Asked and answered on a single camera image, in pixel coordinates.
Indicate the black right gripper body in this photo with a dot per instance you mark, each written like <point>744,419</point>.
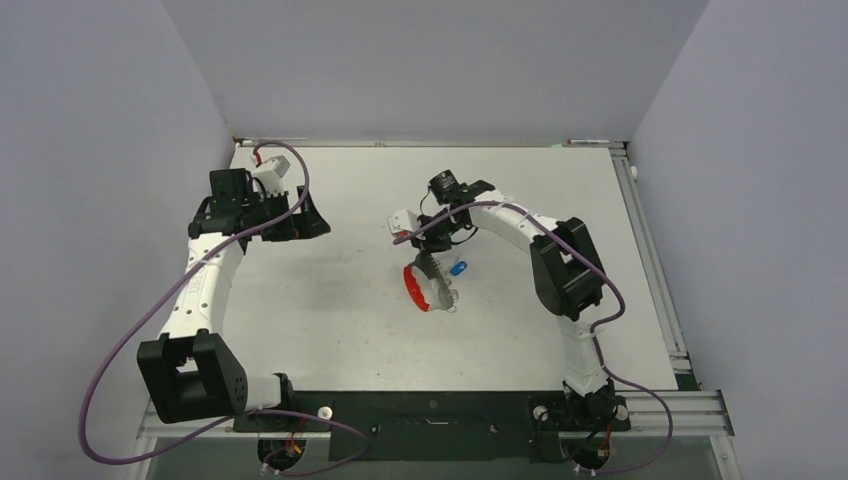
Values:
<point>437,236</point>

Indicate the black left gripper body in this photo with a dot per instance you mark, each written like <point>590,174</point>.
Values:
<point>267,207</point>

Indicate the blue key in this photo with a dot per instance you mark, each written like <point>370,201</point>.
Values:
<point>458,268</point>

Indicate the red and steel key holder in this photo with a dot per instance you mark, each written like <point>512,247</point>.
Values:
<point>429,296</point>

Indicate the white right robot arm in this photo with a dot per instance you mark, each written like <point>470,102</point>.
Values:
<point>568,278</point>

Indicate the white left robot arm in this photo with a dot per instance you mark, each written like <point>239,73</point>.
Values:
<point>189,370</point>

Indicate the marker pen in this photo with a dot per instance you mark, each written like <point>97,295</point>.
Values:
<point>589,142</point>

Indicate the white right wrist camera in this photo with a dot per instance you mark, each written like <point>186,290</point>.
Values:
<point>402,222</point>

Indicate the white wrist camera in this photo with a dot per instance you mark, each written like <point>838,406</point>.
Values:
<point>402,222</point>
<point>271,173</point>

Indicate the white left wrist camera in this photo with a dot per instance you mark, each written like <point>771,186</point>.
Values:
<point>271,173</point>

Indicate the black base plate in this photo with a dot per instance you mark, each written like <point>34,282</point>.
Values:
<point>443,426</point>

